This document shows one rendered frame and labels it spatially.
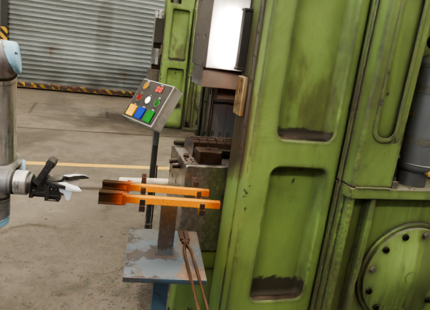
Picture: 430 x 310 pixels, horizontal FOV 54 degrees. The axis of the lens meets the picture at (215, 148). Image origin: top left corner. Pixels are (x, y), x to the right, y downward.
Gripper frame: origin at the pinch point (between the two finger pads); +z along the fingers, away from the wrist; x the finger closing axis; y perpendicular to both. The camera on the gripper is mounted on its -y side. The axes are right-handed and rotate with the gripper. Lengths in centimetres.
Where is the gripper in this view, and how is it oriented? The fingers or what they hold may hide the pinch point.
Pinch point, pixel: (86, 182)
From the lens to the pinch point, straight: 166.1
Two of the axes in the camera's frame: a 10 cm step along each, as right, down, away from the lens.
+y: -1.3, 9.6, 2.4
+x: 1.2, 2.5, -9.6
